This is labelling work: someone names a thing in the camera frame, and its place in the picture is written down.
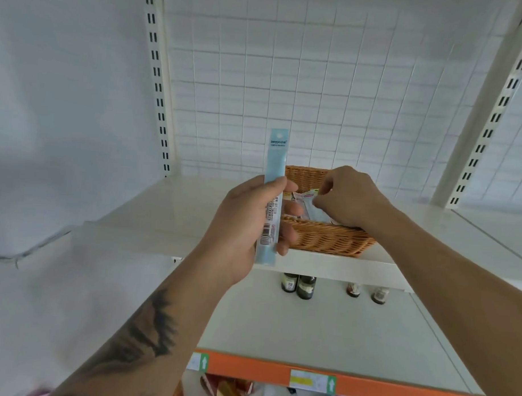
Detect white yellow price label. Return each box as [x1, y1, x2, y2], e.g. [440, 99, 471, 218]
[289, 369, 338, 396]

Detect person's right hand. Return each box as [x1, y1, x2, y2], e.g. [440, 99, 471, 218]
[312, 165, 396, 232]

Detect white wire grid panel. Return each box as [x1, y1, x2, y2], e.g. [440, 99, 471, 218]
[157, 0, 522, 205]

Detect brown wicker basket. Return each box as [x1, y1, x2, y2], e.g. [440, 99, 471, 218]
[280, 165, 380, 258]

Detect white slotted shelf upright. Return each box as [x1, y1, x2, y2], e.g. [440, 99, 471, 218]
[431, 0, 522, 213]
[137, 0, 182, 179]

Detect person's left forearm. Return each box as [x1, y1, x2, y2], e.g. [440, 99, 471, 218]
[51, 239, 253, 396]

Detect person's left hand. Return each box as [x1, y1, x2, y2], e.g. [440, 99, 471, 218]
[197, 173, 308, 292]

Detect small pink white packet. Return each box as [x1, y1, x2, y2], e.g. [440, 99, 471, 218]
[292, 191, 335, 225]

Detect white price label green arrow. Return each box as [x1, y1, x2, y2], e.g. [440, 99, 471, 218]
[186, 351, 210, 373]

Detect white shelf board orange edge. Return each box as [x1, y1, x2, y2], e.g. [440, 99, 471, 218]
[185, 266, 505, 396]

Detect person's right forearm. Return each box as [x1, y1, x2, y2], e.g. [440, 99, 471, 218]
[353, 203, 522, 396]

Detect long light blue packet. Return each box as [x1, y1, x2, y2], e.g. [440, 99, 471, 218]
[254, 127, 290, 266]

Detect red yellow snack packets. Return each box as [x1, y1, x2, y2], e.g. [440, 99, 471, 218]
[171, 370, 256, 396]

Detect white metal shelf board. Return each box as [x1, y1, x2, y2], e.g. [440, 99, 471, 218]
[79, 172, 522, 298]

